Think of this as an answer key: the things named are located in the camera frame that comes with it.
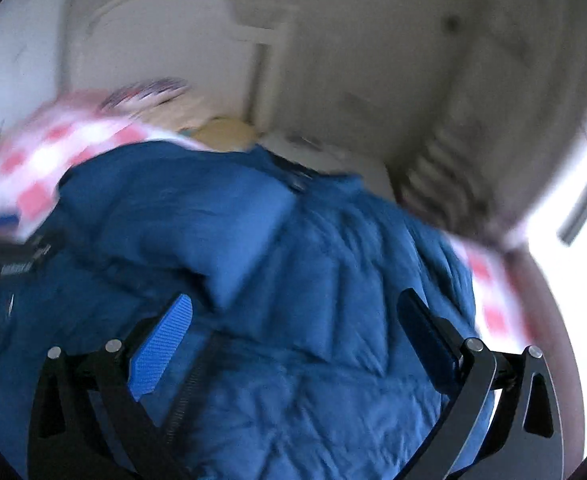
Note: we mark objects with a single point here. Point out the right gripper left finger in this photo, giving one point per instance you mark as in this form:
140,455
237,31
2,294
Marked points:
87,420

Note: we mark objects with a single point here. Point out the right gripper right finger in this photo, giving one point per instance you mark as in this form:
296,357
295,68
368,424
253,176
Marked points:
524,440

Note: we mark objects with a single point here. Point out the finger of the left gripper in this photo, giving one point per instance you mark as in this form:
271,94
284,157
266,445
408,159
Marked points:
9,221

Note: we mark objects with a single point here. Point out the blue quilted puffer jacket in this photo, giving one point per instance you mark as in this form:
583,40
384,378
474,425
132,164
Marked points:
295,365

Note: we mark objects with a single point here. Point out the pink white checkered bed sheet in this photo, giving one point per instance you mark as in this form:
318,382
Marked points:
37,152

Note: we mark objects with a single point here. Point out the white wardrobe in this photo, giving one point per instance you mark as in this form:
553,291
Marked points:
29,56

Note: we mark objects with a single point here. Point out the patterned colourful pillow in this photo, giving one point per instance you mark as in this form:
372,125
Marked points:
144,94

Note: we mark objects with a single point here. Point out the cream fluffy pillow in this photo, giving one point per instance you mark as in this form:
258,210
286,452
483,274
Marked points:
189,111

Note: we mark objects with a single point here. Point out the yellow pillow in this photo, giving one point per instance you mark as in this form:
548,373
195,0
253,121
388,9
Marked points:
227,135

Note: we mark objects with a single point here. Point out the white wooden headboard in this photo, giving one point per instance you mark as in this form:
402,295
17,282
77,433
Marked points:
235,55

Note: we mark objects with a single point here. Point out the white nightstand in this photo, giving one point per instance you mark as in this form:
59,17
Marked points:
330,159

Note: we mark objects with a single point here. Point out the printed striped curtain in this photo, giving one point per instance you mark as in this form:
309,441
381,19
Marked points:
509,123

